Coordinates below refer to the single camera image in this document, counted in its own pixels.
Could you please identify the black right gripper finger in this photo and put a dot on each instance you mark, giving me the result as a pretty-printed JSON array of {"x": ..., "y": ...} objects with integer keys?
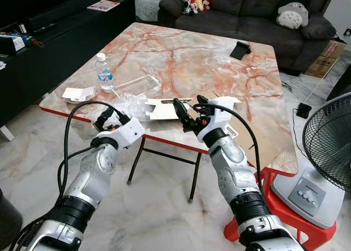
[
  {"x": 202, "y": 100},
  {"x": 183, "y": 115}
]

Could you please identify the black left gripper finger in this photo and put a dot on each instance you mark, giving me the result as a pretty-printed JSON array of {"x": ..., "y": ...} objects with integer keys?
[
  {"x": 123, "y": 116},
  {"x": 103, "y": 114}
]

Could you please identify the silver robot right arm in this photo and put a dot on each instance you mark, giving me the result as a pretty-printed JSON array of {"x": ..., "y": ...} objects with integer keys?
[{"x": 236, "y": 174}]

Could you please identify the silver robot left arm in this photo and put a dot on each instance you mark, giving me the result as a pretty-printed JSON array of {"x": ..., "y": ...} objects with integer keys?
[{"x": 88, "y": 177}]

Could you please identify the dark round bin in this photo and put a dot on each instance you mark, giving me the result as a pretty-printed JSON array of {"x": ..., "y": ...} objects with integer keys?
[{"x": 8, "y": 218}]

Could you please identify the crumpled clear plastic bag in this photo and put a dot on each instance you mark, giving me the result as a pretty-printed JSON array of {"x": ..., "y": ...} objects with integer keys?
[{"x": 130, "y": 106}]

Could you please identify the flat white carton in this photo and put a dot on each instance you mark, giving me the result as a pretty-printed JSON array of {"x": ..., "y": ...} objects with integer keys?
[{"x": 162, "y": 109}]

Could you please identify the clear plastic tray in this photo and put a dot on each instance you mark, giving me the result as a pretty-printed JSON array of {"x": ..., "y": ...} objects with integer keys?
[{"x": 137, "y": 85}]

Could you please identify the clear plastic water bottle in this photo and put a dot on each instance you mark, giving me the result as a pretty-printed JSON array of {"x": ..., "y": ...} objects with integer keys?
[{"x": 104, "y": 73}]

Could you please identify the brown cardboard sheet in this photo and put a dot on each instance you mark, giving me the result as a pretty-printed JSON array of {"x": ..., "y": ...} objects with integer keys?
[{"x": 255, "y": 138}]

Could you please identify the black TV cabinet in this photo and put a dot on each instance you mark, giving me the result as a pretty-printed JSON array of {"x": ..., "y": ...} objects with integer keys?
[{"x": 60, "y": 59}]

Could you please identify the dark grey fabric sofa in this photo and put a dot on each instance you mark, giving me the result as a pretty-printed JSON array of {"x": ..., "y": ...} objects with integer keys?
[{"x": 241, "y": 18}]

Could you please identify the black power adapter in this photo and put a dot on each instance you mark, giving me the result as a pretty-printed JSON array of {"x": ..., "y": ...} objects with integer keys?
[{"x": 303, "y": 110}]

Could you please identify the red white magazine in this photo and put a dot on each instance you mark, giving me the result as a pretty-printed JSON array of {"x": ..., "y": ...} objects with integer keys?
[{"x": 103, "y": 5}]

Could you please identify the white lace covered stand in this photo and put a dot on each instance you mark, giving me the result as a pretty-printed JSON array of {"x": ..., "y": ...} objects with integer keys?
[{"x": 146, "y": 7}]

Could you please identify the small white box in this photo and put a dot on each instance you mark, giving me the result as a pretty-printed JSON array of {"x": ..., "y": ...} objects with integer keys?
[{"x": 12, "y": 43}]

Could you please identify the brown cardboard box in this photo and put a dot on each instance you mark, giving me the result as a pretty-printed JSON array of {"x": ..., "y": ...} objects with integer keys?
[{"x": 326, "y": 59}]

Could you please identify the grey Totoro plush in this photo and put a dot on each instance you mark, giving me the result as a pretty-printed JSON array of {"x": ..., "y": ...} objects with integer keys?
[{"x": 292, "y": 15}]

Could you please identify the red plastic stool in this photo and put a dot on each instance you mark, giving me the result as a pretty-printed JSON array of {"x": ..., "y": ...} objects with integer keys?
[{"x": 285, "y": 218}]

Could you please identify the grey electric fan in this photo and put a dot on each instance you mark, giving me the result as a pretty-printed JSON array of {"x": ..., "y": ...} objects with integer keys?
[{"x": 315, "y": 180}]

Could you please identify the black television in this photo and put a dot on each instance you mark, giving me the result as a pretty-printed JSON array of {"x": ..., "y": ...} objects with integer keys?
[{"x": 33, "y": 1}]

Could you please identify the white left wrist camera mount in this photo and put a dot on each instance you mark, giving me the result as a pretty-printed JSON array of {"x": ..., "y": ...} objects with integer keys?
[{"x": 127, "y": 133}]

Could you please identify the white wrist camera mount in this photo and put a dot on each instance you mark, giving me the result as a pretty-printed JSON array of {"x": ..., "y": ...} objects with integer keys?
[
  {"x": 127, "y": 133},
  {"x": 220, "y": 117}
]

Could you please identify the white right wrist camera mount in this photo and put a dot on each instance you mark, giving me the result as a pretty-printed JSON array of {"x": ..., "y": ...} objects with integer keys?
[{"x": 220, "y": 117}]

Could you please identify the black metal table leg frame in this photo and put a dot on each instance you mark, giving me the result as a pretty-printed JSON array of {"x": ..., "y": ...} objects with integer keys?
[{"x": 164, "y": 155}]

